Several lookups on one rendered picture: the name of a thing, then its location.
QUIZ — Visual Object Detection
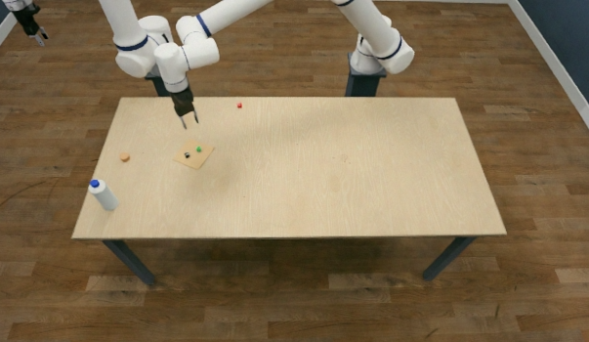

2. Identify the white plastic bottle with blue cap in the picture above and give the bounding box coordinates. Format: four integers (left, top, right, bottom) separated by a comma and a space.
89, 179, 119, 211

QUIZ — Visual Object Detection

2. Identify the tan square mat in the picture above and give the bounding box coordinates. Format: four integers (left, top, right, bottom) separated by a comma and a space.
172, 139, 214, 170

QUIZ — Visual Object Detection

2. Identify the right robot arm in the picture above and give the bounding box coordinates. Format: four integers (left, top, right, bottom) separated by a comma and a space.
99, 0, 174, 77

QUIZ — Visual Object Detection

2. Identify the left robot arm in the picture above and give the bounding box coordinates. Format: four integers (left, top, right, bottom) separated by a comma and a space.
154, 0, 414, 85

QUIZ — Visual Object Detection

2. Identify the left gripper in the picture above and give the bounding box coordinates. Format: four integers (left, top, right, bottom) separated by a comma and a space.
163, 78, 199, 130

